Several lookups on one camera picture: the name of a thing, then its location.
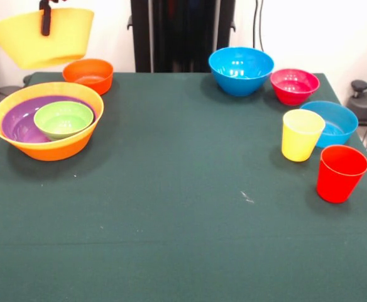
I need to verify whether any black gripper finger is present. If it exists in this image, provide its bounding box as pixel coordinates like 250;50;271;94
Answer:
38;0;53;36

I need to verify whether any small green bowl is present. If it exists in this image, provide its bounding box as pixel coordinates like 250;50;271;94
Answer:
33;101;94;141

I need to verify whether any purple bowl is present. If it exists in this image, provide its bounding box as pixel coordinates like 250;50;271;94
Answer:
1;95;96;144

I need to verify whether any small orange bowl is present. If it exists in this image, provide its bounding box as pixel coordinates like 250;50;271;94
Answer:
62;58;114;96

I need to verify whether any deep blue bowl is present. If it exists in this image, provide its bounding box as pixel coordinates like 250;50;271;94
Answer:
208;46;276;97

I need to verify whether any dark green tablecloth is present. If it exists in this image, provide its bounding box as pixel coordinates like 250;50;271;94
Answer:
0;71;367;302

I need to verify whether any small pink bowl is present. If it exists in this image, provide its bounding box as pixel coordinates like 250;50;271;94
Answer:
270;68;321;107

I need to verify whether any yellow cup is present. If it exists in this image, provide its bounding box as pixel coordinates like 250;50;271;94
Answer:
281;109;326;163

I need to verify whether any shallow blue bowl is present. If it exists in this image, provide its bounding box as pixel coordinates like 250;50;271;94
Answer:
299;100;359;149

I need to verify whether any red cup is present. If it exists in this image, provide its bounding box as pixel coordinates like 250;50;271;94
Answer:
316;145;367;204

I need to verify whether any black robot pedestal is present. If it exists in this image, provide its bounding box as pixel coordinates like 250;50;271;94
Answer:
127;0;237;74

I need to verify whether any black wall cable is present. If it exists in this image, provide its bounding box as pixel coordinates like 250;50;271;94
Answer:
253;0;265;52

